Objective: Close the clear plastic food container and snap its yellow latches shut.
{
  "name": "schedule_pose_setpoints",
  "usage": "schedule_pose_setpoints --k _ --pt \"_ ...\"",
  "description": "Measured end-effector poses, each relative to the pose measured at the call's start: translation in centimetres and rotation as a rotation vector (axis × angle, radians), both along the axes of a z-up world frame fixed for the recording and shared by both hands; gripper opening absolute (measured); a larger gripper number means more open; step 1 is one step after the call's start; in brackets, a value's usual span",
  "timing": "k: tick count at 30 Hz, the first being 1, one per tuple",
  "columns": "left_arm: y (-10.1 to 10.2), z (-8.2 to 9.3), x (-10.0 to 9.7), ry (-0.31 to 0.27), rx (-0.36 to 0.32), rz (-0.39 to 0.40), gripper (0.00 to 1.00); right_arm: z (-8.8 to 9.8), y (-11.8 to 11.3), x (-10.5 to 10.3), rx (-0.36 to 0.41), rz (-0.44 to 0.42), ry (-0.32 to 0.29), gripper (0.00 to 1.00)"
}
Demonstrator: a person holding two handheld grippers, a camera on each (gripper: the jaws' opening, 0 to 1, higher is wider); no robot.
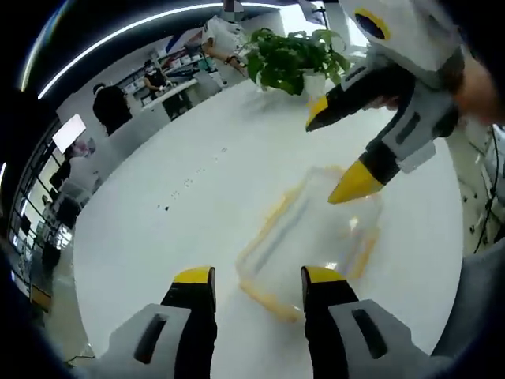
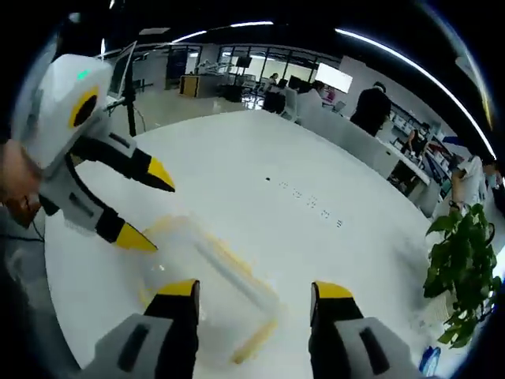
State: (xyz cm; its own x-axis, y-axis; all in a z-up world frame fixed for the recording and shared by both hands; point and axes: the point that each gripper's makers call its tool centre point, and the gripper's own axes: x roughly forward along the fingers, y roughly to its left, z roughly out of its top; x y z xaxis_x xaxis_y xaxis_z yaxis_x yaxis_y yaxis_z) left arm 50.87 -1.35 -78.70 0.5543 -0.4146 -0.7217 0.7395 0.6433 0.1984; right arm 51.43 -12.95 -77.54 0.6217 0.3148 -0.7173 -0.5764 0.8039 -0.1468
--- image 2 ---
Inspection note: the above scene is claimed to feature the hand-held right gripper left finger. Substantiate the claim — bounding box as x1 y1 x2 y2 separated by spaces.
84 279 201 379

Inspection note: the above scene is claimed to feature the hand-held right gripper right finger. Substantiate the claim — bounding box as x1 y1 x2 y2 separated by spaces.
309 280 421 379

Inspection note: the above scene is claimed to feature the clear plastic box yellow buckle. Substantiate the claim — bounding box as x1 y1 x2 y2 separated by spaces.
136 214 282 365

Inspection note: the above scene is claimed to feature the person's left hand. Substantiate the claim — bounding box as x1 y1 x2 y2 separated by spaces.
0 139 43 230

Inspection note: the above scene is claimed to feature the black laptop stand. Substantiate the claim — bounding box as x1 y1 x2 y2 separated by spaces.
103 88 139 138

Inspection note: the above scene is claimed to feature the open laptop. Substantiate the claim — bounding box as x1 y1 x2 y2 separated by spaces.
105 39 138 102

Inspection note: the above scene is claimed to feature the small blue object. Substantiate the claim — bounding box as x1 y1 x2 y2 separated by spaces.
419 345 443 378

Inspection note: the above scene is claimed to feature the wooden cabinet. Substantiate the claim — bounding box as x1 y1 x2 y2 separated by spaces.
178 74 199 98

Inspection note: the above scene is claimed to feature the green potted plant white pot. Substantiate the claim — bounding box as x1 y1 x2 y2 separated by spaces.
422 202 505 349

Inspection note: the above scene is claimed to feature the white office counter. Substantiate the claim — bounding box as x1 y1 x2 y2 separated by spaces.
325 108 440 216

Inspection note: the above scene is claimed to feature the long ceiling light strip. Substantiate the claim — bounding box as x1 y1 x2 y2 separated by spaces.
334 26 497 159

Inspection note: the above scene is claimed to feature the white wall screen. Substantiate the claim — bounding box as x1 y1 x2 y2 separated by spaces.
315 62 354 96

